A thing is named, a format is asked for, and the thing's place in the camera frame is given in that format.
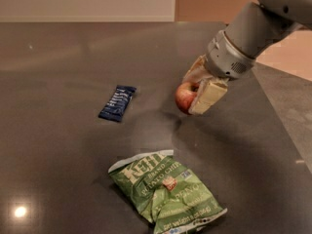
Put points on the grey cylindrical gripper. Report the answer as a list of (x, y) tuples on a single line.
[(224, 59)]

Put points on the red apple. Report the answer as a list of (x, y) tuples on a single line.
[(184, 96)]

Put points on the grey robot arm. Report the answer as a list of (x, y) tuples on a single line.
[(264, 23)]

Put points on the green jalapeno chip bag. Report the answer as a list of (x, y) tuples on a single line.
[(166, 193)]

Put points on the dark blue snack bar wrapper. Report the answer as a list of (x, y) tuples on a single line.
[(115, 108)]

